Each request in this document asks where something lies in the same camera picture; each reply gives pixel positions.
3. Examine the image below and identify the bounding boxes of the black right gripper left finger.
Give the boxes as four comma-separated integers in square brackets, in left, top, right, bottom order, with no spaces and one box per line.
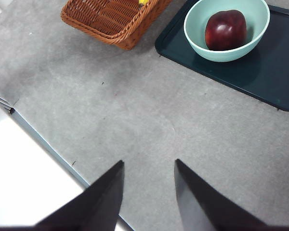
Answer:
[0,160,125,231]

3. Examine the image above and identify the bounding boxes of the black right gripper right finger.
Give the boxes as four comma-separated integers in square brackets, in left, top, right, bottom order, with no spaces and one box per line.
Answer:
[174,159,289,231]

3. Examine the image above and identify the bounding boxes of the teal ribbed bowl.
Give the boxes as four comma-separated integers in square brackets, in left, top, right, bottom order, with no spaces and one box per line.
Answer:
[184,0,271,63]

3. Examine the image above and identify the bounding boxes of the dark red plum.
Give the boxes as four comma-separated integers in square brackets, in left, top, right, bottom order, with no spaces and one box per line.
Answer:
[204,9,248,51]

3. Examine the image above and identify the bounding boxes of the dark rectangular tray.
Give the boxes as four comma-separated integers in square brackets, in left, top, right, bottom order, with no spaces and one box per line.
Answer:
[155,0,289,112]

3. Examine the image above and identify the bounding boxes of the brown wicker basket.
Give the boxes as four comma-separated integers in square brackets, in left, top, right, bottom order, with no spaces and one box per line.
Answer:
[61,0,173,51]

